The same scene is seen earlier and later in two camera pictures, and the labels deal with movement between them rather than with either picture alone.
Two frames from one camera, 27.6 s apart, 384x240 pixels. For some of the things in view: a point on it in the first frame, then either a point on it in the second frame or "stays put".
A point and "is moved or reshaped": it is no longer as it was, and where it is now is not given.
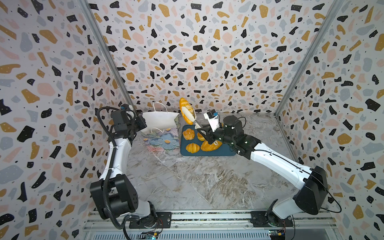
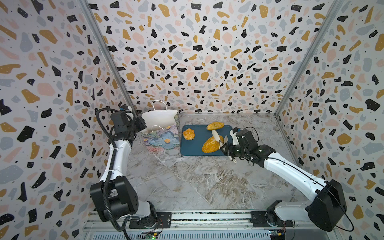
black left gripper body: x=136 y=125 stays put
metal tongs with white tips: x=198 y=125 is moved or reshaped
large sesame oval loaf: x=206 y=146 stays put
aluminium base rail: x=213 y=225 stays put
